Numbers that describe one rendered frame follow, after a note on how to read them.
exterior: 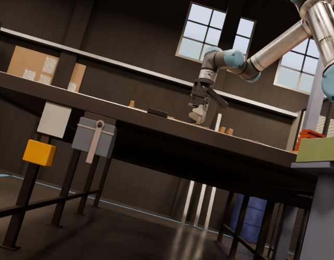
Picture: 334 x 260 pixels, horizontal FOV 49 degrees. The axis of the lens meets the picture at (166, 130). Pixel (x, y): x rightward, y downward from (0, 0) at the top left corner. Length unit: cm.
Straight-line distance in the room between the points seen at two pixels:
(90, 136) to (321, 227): 83
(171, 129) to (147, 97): 584
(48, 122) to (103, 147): 23
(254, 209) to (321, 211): 546
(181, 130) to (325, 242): 60
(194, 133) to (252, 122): 609
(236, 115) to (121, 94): 227
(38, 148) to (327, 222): 100
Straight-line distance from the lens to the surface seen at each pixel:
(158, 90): 724
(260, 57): 163
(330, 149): 115
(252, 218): 668
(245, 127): 740
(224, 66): 159
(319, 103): 368
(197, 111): 155
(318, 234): 124
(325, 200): 124
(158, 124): 138
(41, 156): 142
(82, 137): 139
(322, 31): 133
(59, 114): 145
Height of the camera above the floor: 71
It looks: 7 degrees up
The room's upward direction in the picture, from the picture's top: 16 degrees clockwise
